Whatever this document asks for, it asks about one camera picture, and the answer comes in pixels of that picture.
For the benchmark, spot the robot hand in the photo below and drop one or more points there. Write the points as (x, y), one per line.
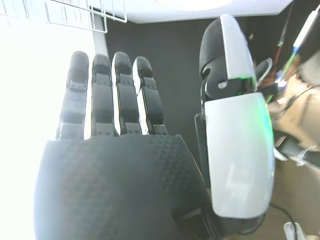
(112, 187)

